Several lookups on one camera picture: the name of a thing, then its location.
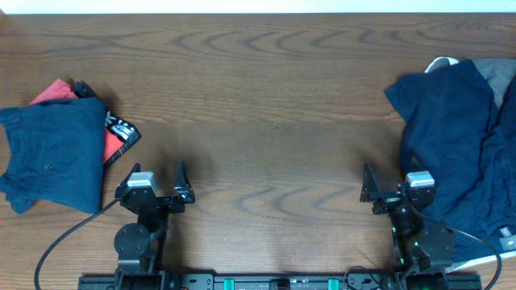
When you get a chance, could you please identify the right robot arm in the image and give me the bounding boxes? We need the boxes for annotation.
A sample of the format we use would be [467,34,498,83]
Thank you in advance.
[360,164,454,289]

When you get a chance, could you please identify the folded navy blue shorts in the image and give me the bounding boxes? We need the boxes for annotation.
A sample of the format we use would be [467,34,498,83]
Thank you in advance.
[1,97,106,214]

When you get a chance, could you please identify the grey shorts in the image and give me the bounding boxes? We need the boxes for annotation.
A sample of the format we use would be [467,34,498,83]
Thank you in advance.
[424,56,515,109]

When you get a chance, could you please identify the navy blue shorts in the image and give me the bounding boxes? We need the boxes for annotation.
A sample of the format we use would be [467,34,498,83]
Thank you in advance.
[385,60,515,262]
[1,97,106,214]

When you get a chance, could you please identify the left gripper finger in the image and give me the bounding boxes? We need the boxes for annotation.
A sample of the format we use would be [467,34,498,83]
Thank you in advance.
[174,160,196,204]
[127,163,141,180]

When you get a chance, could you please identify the left black cable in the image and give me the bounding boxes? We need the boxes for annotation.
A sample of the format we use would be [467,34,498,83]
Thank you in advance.
[34,198,121,290]

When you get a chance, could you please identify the black cable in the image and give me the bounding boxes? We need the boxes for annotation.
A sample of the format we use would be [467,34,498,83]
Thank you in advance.
[406,197,503,290]
[34,198,121,290]

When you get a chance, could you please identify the red black waistband shorts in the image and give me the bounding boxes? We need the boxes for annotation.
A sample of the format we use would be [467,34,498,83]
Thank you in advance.
[29,79,142,168]

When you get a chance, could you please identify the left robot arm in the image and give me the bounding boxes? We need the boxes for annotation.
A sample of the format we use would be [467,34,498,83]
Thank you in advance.
[114,161,195,290]

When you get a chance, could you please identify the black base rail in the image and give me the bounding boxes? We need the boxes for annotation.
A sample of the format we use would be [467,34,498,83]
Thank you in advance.
[77,271,482,290]

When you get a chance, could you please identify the right black cable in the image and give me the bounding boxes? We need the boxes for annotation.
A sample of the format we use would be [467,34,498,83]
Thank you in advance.
[406,197,503,290]

